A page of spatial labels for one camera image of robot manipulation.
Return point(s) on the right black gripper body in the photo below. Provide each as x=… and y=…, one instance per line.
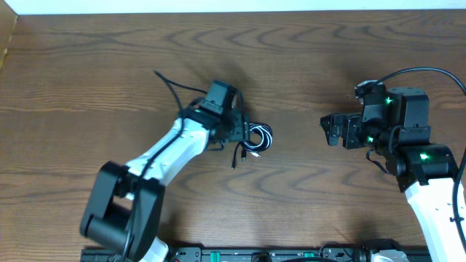
x=355, y=133

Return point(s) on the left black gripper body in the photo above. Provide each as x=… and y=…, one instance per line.
x=239, y=128

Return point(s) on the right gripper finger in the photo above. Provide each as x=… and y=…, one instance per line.
x=332, y=120
x=332, y=134

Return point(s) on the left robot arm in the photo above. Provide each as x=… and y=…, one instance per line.
x=125, y=204

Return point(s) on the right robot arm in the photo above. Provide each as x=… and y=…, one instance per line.
x=394, y=124

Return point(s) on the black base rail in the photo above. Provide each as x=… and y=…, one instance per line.
x=372, y=250

